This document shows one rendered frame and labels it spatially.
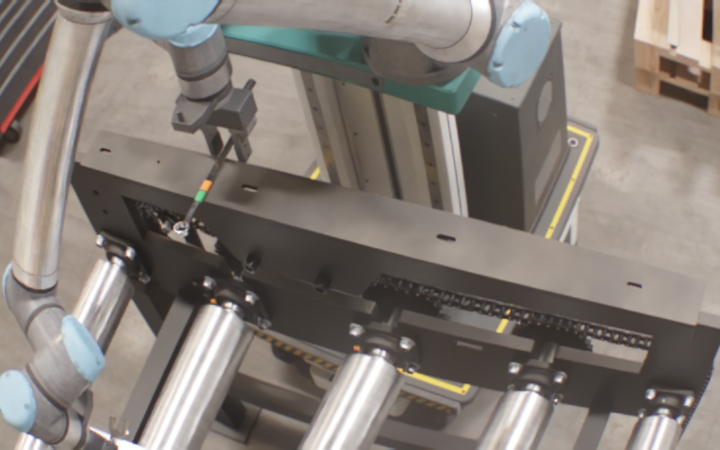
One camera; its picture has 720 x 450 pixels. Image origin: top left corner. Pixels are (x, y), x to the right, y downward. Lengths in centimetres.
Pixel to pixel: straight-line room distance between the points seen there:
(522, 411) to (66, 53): 99
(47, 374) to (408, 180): 131
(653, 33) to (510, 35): 187
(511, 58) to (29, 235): 72
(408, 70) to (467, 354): 50
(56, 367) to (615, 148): 228
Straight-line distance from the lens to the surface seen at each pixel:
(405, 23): 123
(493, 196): 243
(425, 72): 159
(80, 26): 111
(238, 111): 157
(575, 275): 148
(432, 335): 173
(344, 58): 167
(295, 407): 236
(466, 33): 132
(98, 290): 196
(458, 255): 151
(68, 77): 114
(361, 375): 171
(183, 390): 177
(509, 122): 218
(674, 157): 317
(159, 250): 194
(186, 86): 154
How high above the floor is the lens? 242
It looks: 53 degrees down
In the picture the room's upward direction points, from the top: 14 degrees counter-clockwise
